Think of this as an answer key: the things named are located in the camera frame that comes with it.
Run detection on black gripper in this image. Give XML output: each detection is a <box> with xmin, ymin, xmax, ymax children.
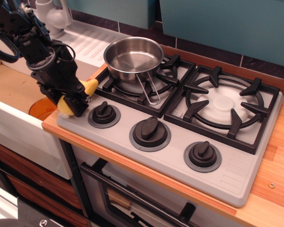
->
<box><xmin>30</xmin><ymin>44</ymin><xmax>91</xmax><ymax>117</ymax></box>

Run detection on yellow stuffed duck toy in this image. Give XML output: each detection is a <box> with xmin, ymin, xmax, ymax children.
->
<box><xmin>57</xmin><ymin>79</ymin><xmax>98</xmax><ymax>118</ymax></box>

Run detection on stainless steel pan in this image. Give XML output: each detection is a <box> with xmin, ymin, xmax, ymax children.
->
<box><xmin>103</xmin><ymin>36</ymin><xmax>165</xmax><ymax>105</ymax></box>

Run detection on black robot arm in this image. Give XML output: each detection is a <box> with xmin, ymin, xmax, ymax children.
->
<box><xmin>0</xmin><ymin>0</ymin><xmax>90</xmax><ymax>117</ymax></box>

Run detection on black left stove knob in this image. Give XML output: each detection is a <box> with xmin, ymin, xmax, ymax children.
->
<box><xmin>88</xmin><ymin>101</ymin><xmax>121</xmax><ymax>129</ymax></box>

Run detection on black stove knob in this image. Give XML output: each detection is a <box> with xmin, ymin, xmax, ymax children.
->
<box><xmin>88</xmin><ymin>101</ymin><xmax>121</xmax><ymax>129</ymax></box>
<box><xmin>129</xmin><ymin>116</ymin><xmax>171</xmax><ymax>152</ymax></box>
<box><xmin>184</xmin><ymin>141</ymin><xmax>222</xmax><ymax>173</ymax></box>

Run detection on black middle stove knob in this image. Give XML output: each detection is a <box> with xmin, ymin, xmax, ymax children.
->
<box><xmin>129</xmin><ymin>116</ymin><xmax>171</xmax><ymax>152</ymax></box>

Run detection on grey toy stove top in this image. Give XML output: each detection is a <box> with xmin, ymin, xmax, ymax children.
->
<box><xmin>56</xmin><ymin>44</ymin><xmax>284</xmax><ymax>208</ymax></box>

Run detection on black right stove knob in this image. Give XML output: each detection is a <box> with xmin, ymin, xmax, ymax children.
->
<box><xmin>184</xmin><ymin>141</ymin><xmax>222</xmax><ymax>173</ymax></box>

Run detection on orange plastic sink drain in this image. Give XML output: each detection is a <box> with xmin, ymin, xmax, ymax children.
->
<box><xmin>28</xmin><ymin>98</ymin><xmax>57</xmax><ymax>121</ymax></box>

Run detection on white toy sink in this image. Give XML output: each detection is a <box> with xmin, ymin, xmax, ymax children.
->
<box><xmin>0</xmin><ymin>6</ymin><xmax>132</xmax><ymax>180</ymax></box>

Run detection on black left burner grate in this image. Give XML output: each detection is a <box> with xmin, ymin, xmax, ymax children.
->
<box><xmin>96</xmin><ymin>54</ymin><xmax>195</xmax><ymax>118</ymax></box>

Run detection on black burner grate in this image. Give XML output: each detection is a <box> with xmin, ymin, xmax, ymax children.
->
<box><xmin>96</xmin><ymin>54</ymin><xmax>195</xmax><ymax>118</ymax></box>
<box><xmin>164</xmin><ymin>65</ymin><xmax>283</xmax><ymax>155</ymax></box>

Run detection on grey toy faucet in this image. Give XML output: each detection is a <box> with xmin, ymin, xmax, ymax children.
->
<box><xmin>35</xmin><ymin>0</ymin><xmax>72</xmax><ymax>39</ymax></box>

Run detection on wooden drawer fronts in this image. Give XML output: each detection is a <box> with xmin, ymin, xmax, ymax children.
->
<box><xmin>0</xmin><ymin>144</ymin><xmax>91</xmax><ymax>227</ymax></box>

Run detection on toy oven door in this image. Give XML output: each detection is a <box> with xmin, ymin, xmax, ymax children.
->
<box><xmin>79</xmin><ymin>161</ymin><xmax>230</xmax><ymax>227</ymax></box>

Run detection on black right burner grate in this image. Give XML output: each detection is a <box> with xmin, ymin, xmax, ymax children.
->
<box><xmin>164</xmin><ymin>65</ymin><xmax>283</xmax><ymax>155</ymax></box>

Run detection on black oven door handle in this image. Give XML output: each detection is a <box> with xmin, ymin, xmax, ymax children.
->
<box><xmin>80</xmin><ymin>158</ymin><xmax>195</xmax><ymax>227</ymax></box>

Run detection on black braided cable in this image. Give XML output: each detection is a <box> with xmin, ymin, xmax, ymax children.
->
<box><xmin>0</xmin><ymin>25</ymin><xmax>22</xmax><ymax>63</ymax></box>

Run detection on teal left wall cabinet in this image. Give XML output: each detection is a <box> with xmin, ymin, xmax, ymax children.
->
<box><xmin>67</xmin><ymin>0</ymin><xmax>157</xmax><ymax>29</ymax></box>

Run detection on teal wall cabinet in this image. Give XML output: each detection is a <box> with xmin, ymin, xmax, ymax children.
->
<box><xmin>67</xmin><ymin>0</ymin><xmax>157</xmax><ymax>29</ymax></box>
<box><xmin>160</xmin><ymin>0</ymin><xmax>284</xmax><ymax>66</ymax></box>

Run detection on teal right wall cabinet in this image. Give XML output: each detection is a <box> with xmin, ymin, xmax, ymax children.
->
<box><xmin>160</xmin><ymin>0</ymin><xmax>284</xmax><ymax>66</ymax></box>

